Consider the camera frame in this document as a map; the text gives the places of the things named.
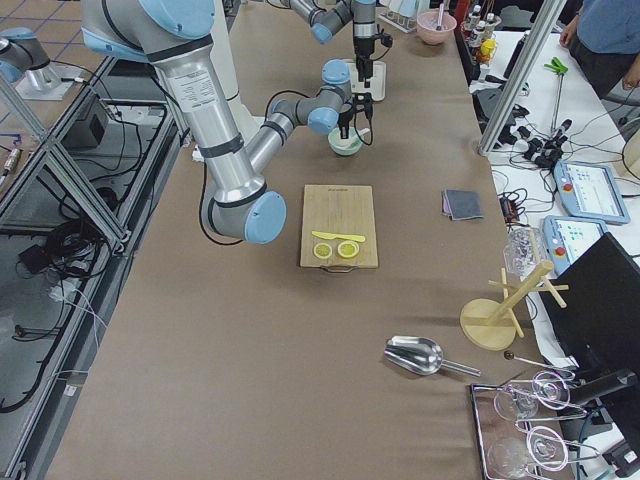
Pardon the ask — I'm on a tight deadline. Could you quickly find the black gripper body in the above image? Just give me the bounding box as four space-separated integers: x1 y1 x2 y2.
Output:
337 99 356 131
353 34 377 61

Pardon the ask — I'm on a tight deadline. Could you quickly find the white ceramic spoon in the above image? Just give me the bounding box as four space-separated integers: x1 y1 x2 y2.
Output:
350 128 371 145

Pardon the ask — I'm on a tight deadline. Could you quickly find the white steamed bun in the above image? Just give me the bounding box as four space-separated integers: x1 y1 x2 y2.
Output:
335 135 353 148

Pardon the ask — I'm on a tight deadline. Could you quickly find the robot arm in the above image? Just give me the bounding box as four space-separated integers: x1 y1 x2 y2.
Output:
81 1 351 244
281 0 381 87

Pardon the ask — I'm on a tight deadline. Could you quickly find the mint green bowl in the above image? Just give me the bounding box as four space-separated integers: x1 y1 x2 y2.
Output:
327 127 370 156

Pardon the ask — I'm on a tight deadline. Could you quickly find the pink bowl with ice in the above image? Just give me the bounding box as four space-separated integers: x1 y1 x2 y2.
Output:
416 11 457 45

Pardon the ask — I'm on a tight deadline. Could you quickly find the cream rabbit tray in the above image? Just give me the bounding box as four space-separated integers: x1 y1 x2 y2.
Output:
345 59 386 102

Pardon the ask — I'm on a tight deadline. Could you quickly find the bamboo cutting board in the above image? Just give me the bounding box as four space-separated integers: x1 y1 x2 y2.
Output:
300 184 379 271

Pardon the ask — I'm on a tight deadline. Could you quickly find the lemon slice far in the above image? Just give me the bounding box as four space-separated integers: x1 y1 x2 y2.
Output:
337 240 360 259

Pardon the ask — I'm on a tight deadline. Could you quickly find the lemon slice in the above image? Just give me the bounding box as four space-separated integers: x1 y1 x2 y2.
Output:
313 242 333 260
337 240 360 259

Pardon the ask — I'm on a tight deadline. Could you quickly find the lemon slice near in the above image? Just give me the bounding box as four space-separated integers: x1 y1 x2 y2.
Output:
313 242 333 260

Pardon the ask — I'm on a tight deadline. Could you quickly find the grey folded cloth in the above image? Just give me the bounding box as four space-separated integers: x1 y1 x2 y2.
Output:
442 189 483 221

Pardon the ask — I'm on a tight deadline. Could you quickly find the person in blue shirt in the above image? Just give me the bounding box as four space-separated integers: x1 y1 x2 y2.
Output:
559 0 639 98

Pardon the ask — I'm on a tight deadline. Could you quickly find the metal scoop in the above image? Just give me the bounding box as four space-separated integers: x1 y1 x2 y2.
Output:
384 335 482 377

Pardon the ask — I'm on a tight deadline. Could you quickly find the wooden mug tree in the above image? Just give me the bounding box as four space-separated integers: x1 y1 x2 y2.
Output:
459 234 570 351

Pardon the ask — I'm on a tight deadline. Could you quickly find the upper teach pendant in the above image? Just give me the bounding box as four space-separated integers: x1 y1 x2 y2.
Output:
553 160 631 225

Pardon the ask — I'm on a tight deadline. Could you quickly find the teach pendant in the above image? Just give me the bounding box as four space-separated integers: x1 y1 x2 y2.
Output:
553 160 631 225
542 215 608 275

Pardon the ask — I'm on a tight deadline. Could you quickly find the lower teach pendant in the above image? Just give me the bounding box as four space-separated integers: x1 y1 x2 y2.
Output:
542 215 608 275

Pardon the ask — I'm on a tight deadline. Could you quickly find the black monitor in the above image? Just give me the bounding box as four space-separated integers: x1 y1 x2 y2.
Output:
540 233 639 374

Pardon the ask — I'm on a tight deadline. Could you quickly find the aluminium frame post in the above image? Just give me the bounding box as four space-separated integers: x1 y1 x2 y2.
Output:
478 0 566 157

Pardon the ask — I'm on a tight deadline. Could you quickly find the green handled grabber tool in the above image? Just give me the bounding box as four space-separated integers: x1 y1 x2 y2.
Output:
544 57 568 135

